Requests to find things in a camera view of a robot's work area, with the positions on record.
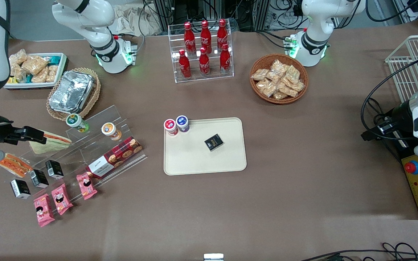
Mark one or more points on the green cap small bottle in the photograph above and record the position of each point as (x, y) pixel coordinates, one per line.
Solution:
(76, 121)

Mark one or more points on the sandwich red green filling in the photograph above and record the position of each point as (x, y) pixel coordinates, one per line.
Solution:
(13, 165)

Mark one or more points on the teal snack packet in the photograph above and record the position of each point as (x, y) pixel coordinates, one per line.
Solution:
(54, 59)

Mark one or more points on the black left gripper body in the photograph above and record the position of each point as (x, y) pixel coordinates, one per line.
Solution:
(398, 115)

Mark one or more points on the triangular sandwich pale bread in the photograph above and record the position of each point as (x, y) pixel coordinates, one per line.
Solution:
(54, 143)

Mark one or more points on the aluminium frame equipment rack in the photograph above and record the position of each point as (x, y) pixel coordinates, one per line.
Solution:
(249, 12)

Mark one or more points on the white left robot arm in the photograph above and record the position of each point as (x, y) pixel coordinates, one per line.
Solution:
(316, 21)

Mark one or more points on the small white bracket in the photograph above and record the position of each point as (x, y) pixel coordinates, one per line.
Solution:
(213, 257)

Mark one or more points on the round brown wicker basket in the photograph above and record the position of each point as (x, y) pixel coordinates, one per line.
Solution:
(258, 61)

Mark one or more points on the red cap small bottle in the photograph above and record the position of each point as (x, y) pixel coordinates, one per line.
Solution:
(171, 127)

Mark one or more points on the white rectangular plastic bin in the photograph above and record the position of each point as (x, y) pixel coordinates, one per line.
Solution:
(63, 69)

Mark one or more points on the red plaid cookie box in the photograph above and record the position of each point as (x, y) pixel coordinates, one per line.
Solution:
(116, 156)

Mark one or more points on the pink snack packet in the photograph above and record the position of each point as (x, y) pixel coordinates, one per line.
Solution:
(86, 186)
(43, 210)
(61, 199)

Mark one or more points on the clear acrylic stepped shelf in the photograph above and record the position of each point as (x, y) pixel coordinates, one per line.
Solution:
(96, 119)

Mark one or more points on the clear acrylic bottle rack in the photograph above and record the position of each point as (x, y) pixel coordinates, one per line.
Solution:
(212, 78)

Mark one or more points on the clear bag brown snack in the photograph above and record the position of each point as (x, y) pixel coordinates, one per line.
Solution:
(18, 73)
(259, 74)
(52, 73)
(298, 86)
(293, 73)
(267, 88)
(287, 90)
(278, 66)
(280, 95)
(34, 64)
(274, 77)
(40, 76)
(18, 57)

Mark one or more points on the oval wicker basket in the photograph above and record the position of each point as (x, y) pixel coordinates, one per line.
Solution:
(95, 92)

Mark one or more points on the orange cap small bottle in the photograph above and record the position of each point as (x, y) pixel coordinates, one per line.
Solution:
(110, 130)

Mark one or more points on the yellow snack packet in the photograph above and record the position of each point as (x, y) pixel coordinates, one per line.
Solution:
(12, 79)

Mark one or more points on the red cola bottle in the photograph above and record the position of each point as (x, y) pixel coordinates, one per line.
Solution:
(222, 32)
(184, 67)
(205, 34)
(189, 36)
(204, 64)
(225, 61)

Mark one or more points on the beige plastic tray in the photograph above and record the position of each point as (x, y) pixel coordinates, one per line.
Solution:
(194, 159)

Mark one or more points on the crumpled white cloth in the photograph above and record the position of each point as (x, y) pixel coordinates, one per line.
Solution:
(136, 20)

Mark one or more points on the small black box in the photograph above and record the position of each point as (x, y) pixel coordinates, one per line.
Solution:
(20, 189)
(54, 169)
(39, 178)
(214, 142)

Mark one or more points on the blue cap small bottle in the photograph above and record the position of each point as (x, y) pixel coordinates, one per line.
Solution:
(182, 123)

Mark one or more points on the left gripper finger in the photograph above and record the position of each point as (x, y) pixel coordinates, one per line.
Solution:
(384, 125)
(370, 136)

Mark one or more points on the aluminium foil container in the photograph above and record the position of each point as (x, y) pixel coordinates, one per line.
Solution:
(72, 92)

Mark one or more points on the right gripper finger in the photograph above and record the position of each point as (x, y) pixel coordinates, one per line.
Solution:
(15, 139)
(35, 135)

